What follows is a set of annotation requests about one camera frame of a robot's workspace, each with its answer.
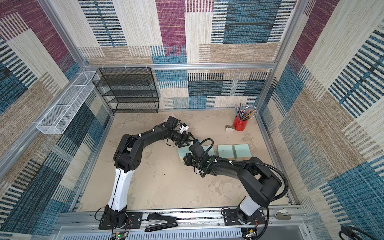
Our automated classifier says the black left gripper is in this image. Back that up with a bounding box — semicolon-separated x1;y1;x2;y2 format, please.
171;132;199;149

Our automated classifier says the mint drawer jewelry box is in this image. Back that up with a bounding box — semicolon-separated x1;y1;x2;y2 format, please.
234;144;252;160

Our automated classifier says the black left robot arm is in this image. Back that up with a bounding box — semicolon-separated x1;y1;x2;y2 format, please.
101;116;199;230

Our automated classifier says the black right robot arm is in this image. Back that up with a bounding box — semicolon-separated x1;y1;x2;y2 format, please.
183;141;289;225

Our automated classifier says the white tape dispenser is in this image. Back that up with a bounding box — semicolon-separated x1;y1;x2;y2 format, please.
225;125;235;132

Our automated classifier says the red pencil cup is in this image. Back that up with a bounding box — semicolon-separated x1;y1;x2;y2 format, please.
233;117;248;132

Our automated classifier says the black stapler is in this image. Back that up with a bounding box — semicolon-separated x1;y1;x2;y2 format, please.
145;214;178;233

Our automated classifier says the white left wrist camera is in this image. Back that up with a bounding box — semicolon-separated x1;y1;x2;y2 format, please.
179;123;189;134

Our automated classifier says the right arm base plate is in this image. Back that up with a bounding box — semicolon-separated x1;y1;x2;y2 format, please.
221;207;266;226

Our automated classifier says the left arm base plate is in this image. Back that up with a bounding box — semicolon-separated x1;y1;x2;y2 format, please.
98;212;143;230

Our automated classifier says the black wire shelf rack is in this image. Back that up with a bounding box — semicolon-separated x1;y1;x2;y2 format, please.
92;67;160;114

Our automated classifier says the white mesh wall basket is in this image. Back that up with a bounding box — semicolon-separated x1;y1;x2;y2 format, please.
37;72;96;135

